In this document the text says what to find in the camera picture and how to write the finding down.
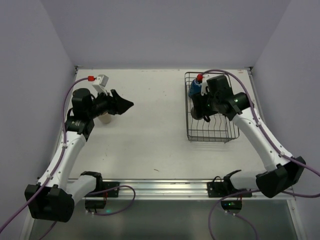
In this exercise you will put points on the aluminium mounting rail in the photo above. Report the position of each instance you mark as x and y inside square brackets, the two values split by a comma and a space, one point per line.
[172, 189]

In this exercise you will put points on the beige cup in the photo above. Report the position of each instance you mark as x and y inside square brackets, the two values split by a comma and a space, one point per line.
[105, 118]

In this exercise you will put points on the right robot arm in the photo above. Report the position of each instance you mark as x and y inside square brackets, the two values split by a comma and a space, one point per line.
[212, 95]

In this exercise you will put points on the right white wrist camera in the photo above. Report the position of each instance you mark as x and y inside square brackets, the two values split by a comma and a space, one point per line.
[202, 80]

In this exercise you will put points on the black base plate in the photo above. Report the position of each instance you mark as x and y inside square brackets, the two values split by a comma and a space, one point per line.
[110, 187]
[221, 187]

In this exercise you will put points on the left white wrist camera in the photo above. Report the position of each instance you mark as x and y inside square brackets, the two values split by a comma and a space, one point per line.
[99, 84]

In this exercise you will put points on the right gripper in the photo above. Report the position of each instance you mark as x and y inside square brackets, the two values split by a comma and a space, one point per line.
[200, 104]

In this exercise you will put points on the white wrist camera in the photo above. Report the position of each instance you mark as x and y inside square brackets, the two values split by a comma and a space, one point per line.
[99, 84]
[202, 80]

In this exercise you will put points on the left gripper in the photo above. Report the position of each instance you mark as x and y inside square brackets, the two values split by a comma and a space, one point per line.
[113, 102]

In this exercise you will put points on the dark wire dish rack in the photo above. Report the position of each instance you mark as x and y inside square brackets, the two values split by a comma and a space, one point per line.
[218, 130]

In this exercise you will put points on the blue mug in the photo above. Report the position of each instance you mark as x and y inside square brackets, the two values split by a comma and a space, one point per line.
[195, 87]

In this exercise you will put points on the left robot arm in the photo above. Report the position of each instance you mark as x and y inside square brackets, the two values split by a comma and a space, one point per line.
[51, 198]

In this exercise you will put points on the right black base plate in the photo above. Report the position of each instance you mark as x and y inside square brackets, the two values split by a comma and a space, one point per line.
[221, 187]

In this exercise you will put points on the dark brown mug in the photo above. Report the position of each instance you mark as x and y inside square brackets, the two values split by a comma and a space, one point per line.
[200, 113]

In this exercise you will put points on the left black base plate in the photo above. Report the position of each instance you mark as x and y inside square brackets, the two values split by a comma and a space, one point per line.
[110, 187]

